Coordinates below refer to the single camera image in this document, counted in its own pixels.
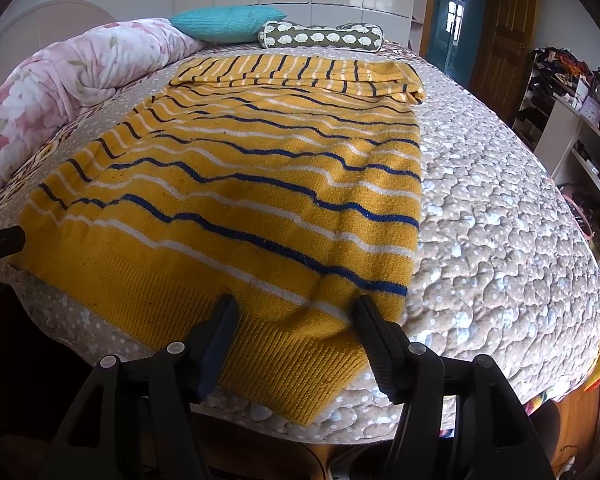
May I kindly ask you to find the pink floral comforter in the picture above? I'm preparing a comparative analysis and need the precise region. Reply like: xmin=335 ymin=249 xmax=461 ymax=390
xmin=0 ymin=18 xmax=206 ymax=191

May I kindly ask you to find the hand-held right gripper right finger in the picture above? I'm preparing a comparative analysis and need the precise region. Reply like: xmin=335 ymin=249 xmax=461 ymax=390
xmin=354 ymin=295 xmax=556 ymax=480

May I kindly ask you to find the wooden door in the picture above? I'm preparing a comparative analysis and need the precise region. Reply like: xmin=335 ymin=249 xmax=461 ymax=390
xmin=467 ymin=0 xmax=540 ymax=111

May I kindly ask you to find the yellow striped knit sweater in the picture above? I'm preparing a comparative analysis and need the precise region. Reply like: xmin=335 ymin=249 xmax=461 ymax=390
xmin=7 ymin=54 xmax=427 ymax=426

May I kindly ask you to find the green bolster pillow white print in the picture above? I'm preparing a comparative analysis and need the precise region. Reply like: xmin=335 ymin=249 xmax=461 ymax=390
xmin=258 ymin=21 xmax=385 ymax=55

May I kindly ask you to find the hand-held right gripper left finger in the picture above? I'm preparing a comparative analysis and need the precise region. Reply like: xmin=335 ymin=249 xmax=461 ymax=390
xmin=45 ymin=294 xmax=241 ymax=480

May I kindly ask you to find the cluttered dark rack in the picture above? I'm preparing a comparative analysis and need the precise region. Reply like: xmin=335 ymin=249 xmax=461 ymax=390
xmin=512 ymin=47 xmax=596 ymax=148

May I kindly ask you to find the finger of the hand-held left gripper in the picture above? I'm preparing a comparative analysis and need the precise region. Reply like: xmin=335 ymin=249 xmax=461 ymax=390
xmin=0 ymin=219 xmax=27 ymax=267

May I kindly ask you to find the beige heart-patterned quilt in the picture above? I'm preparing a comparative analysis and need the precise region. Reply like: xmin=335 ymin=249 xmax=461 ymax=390
xmin=0 ymin=40 xmax=600 ymax=446

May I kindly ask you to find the pale rounded headboard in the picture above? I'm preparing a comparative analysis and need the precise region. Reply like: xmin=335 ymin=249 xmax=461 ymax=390
xmin=0 ymin=1 xmax=116 ymax=61

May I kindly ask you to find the white shelf unit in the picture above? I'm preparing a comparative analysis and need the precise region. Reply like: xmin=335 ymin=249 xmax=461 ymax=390
xmin=532 ymin=95 xmax=600 ymax=261

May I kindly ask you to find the teal pillow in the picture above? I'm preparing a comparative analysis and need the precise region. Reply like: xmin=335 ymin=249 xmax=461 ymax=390
xmin=169 ymin=6 xmax=287 ymax=43

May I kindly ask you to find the teal glass door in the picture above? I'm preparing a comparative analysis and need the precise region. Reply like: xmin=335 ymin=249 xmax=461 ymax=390
xmin=425 ymin=0 xmax=491 ymax=86

